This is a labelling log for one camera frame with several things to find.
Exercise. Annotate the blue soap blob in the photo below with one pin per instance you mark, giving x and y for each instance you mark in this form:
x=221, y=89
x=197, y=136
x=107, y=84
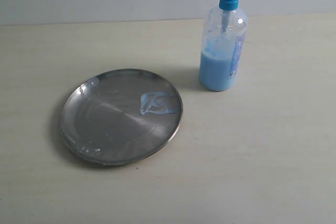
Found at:
x=159, y=103

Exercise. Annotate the blue pump soap bottle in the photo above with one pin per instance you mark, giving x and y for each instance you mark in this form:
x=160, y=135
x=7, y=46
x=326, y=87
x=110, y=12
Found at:
x=223, y=38

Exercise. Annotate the round steel plate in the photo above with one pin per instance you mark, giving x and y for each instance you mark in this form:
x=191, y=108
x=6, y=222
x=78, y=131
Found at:
x=101, y=123

